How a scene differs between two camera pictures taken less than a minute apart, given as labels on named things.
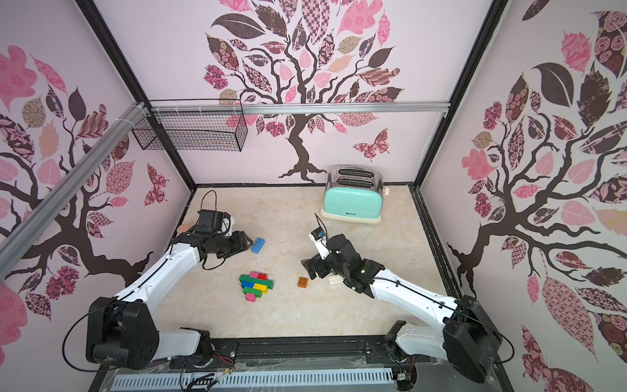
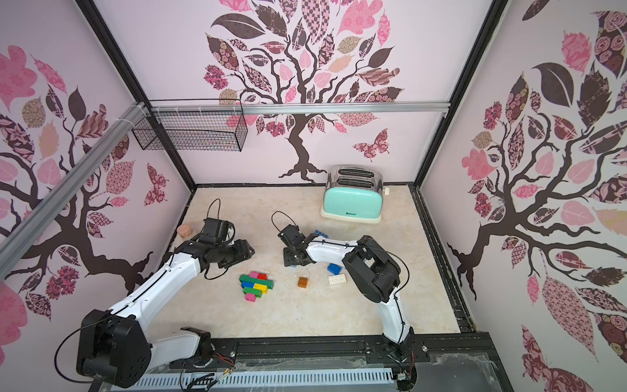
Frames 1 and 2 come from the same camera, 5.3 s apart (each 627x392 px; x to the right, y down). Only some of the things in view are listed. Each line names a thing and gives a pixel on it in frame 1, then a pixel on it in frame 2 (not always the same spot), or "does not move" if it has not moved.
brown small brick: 303,282 does not move
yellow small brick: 264,289 does not move
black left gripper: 242,242 → 245,250
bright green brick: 259,293 does not move
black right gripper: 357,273 → 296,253
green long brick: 267,282 does not move
